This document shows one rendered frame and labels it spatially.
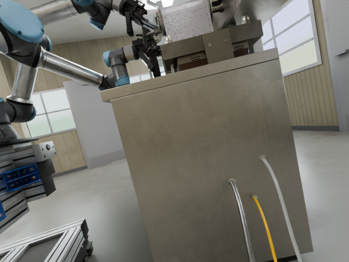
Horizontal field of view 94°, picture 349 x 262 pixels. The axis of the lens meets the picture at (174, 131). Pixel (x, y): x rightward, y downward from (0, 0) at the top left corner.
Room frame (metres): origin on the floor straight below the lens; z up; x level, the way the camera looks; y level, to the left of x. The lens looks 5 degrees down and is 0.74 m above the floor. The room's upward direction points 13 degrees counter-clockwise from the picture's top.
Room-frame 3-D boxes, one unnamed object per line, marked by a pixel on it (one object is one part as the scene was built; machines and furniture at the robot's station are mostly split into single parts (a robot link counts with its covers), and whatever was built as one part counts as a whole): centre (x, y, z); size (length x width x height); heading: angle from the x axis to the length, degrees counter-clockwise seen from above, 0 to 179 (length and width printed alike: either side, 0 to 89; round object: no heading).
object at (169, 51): (0.74, -0.23, 1.00); 0.40 x 0.16 x 0.06; 88
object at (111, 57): (0.87, 0.20, 1.11); 0.11 x 0.08 x 0.09; 88
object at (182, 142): (1.86, -0.15, 0.43); 2.52 x 0.64 x 0.86; 178
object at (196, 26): (0.86, -0.19, 1.11); 0.23 x 0.01 x 0.18; 88
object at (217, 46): (0.65, -0.24, 0.97); 0.10 x 0.03 x 0.11; 88
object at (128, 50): (0.87, 0.13, 1.11); 0.08 x 0.05 x 0.08; 178
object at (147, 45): (0.87, 0.05, 1.12); 0.12 x 0.08 x 0.09; 88
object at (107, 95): (1.86, -0.14, 0.88); 2.52 x 0.66 x 0.04; 178
